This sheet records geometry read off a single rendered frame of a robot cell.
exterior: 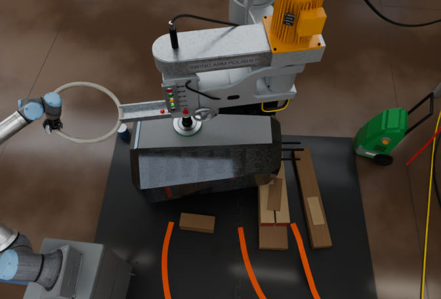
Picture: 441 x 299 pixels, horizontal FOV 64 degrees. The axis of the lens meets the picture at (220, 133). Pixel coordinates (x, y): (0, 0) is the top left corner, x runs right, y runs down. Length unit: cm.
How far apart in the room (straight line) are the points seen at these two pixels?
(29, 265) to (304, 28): 190
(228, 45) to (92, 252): 153
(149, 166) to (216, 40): 115
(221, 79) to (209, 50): 31
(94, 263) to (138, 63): 251
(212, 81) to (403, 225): 225
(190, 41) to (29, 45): 314
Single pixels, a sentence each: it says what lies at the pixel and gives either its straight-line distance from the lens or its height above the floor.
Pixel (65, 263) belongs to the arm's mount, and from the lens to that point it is 226.
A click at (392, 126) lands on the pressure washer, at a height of 56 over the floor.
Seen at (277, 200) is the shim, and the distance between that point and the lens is 314.
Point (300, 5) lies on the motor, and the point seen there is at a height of 197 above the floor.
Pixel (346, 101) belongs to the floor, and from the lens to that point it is 407.
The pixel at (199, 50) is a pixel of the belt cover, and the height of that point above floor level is 169.
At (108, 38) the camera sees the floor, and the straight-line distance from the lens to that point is 464.
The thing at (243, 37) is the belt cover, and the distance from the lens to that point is 207.
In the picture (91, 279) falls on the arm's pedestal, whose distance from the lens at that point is 245.
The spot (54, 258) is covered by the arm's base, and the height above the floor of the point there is 106.
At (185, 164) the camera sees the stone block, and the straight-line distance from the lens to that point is 269.
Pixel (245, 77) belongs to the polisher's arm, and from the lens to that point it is 217.
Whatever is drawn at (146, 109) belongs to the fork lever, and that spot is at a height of 107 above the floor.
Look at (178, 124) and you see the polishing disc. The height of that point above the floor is 88.
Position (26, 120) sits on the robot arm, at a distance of 205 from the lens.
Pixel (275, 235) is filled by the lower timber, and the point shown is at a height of 11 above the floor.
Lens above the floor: 315
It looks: 61 degrees down
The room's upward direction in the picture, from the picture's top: straight up
